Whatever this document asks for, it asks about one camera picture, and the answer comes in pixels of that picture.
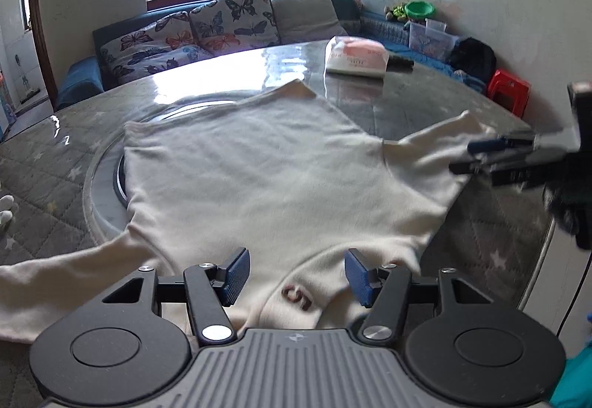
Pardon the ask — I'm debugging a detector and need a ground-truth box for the round glass turntable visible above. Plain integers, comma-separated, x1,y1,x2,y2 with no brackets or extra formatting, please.
83,91,260,252

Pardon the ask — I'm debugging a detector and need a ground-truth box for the green plastic bowl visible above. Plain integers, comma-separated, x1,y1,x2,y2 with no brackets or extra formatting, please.
404,1,436,19

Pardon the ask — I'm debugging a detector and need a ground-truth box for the person's teal clothing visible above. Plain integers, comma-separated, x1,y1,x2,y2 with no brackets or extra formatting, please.
550,347,592,408

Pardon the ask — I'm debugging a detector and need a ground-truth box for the pink white tissue packet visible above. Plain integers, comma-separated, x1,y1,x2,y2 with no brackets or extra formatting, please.
324,36,388,80

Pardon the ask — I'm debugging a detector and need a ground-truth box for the dark wooden door frame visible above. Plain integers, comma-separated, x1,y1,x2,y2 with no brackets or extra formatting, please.
25,0,59,111

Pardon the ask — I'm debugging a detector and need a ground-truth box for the small butterfly print cushion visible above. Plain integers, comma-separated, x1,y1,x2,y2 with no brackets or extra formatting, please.
189,0,282,58

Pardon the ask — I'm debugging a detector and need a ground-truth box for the white plush object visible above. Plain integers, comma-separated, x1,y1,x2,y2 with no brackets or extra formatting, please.
0,194,20,234

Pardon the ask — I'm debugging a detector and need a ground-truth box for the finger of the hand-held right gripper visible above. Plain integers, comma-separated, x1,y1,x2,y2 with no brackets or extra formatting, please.
448,157,499,176
467,135,539,156

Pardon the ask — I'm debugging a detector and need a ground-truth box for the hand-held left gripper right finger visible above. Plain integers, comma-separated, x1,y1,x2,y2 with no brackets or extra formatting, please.
344,248,495,341

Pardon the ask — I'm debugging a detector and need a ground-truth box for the cream long-sleeve sweater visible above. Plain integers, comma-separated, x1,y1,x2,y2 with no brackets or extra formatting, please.
0,80,537,344

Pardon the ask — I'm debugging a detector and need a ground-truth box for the plain grey cushion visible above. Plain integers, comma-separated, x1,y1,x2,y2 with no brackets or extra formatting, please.
269,0,347,46

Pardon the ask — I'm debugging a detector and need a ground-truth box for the black cable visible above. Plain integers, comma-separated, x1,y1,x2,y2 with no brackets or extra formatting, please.
555,251,586,340

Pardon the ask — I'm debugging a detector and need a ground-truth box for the black backpack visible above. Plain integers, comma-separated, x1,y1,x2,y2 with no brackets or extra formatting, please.
448,37,498,83

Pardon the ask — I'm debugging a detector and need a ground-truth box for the clear plastic storage box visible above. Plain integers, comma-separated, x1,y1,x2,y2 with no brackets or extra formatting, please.
408,18,460,60

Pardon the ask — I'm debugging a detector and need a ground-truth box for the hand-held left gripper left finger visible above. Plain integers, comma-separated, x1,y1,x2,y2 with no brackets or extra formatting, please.
101,247,251,343

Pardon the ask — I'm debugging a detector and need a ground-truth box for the red plastic stool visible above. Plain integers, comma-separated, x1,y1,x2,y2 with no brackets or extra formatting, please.
487,70,532,118

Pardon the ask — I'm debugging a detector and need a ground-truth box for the blue sofa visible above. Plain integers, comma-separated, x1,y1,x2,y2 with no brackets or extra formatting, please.
55,0,488,110

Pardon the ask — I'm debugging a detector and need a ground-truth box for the large butterfly print cushion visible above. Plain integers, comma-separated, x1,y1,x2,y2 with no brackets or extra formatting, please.
99,11,204,84

